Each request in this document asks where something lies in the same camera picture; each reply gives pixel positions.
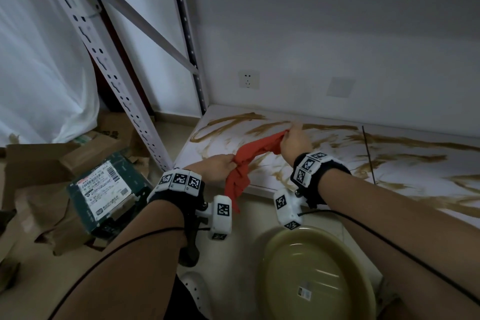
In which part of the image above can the person's left hand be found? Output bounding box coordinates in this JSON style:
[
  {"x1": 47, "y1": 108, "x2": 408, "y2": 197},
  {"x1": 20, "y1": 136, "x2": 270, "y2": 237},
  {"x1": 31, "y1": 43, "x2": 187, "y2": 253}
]
[{"x1": 184, "y1": 153, "x2": 238, "y2": 183}]

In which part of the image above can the person's right hand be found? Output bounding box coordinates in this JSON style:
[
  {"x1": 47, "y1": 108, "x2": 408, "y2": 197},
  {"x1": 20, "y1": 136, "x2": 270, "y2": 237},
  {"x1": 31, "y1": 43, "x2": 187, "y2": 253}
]
[{"x1": 280, "y1": 122, "x2": 314, "y2": 167}]

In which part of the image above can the red cleaning cloth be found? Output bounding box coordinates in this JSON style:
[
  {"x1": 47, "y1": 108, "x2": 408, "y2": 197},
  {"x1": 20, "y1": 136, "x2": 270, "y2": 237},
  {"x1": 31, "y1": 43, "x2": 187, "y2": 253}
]
[{"x1": 224, "y1": 130, "x2": 292, "y2": 214}]

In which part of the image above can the dark green labelled box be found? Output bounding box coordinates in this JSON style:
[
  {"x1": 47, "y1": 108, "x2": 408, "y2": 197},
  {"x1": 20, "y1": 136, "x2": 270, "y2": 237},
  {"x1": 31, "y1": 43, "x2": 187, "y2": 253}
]
[{"x1": 66, "y1": 154, "x2": 153, "y2": 241}]

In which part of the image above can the white metal shelf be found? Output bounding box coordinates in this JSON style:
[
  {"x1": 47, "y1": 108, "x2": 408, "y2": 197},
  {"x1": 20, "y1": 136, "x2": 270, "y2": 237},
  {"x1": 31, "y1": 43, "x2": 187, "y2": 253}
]
[{"x1": 22, "y1": 0, "x2": 480, "y2": 231}]

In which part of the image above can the person's left forearm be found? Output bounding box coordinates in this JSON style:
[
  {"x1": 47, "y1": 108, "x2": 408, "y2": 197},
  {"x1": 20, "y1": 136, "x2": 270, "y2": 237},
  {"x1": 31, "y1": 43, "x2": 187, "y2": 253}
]
[{"x1": 50, "y1": 199, "x2": 188, "y2": 320}]

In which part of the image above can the person's right forearm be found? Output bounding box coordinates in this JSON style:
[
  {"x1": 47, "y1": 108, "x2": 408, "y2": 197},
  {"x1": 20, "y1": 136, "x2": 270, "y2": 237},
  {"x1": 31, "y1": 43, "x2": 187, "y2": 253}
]
[{"x1": 318, "y1": 170, "x2": 480, "y2": 320}]

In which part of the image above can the black right wristband with markers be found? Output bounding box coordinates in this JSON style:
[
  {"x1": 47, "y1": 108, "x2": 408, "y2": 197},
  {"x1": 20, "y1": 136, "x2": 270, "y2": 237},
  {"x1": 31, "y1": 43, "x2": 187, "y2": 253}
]
[{"x1": 290, "y1": 151, "x2": 353, "y2": 209}]

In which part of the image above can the black wristband with markers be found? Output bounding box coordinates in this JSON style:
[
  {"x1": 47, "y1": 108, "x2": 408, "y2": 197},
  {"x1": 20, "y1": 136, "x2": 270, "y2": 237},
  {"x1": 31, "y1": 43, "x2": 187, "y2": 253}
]
[
  {"x1": 146, "y1": 168, "x2": 208, "y2": 269},
  {"x1": 290, "y1": 151, "x2": 353, "y2": 209}
]

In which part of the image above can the black left wristband with markers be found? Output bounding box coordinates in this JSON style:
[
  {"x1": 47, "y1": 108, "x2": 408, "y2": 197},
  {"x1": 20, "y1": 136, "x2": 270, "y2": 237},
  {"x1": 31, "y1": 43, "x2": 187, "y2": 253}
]
[{"x1": 146, "y1": 168, "x2": 208, "y2": 269}]

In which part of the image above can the white clog shoe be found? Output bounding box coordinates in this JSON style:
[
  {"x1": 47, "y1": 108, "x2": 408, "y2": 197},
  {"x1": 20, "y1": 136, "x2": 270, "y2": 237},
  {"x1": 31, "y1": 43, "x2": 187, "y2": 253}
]
[{"x1": 179, "y1": 270, "x2": 212, "y2": 320}]

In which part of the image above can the yellow plastic basin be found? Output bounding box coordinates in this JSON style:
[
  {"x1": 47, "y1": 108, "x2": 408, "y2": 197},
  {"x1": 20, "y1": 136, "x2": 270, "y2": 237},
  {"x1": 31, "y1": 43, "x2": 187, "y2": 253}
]
[{"x1": 256, "y1": 225, "x2": 377, "y2": 320}]

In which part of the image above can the pile of cardboard boxes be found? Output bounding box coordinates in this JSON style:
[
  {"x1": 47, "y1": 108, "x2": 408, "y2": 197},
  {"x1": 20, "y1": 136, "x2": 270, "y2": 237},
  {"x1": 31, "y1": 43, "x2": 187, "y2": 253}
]
[{"x1": 0, "y1": 109, "x2": 159, "y2": 294}]

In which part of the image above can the white curtain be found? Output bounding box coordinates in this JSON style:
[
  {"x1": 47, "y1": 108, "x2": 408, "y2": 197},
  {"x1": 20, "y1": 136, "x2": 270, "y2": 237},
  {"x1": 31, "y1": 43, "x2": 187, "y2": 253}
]
[{"x1": 0, "y1": 0, "x2": 101, "y2": 149}]

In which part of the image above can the blank white wall plate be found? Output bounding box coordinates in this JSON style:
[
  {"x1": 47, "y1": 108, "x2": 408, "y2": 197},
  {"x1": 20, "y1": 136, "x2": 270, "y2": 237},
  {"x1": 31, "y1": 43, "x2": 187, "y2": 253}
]
[{"x1": 326, "y1": 76, "x2": 356, "y2": 99}]

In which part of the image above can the white wall socket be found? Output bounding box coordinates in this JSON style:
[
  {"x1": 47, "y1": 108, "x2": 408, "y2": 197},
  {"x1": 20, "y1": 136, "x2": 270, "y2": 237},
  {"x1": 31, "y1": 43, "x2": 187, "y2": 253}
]
[{"x1": 238, "y1": 70, "x2": 261, "y2": 90}]

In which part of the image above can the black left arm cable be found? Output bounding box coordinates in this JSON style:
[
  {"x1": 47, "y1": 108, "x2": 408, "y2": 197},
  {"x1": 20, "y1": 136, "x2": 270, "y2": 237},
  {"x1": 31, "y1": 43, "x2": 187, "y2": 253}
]
[{"x1": 46, "y1": 226, "x2": 211, "y2": 320}]

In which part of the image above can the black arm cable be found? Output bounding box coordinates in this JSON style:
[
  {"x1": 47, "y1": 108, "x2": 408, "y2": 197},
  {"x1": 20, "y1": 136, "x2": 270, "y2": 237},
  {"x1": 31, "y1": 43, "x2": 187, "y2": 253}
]
[
  {"x1": 46, "y1": 226, "x2": 211, "y2": 320},
  {"x1": 298, "y1": 209, "x2": 480, "y2": 308}
]

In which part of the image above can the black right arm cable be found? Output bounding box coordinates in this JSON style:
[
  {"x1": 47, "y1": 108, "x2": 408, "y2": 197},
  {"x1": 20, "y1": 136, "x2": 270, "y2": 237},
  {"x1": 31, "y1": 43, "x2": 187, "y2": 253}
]
[{"x1": 298, "y1": 209, "x2": 480, "y2": 308}]

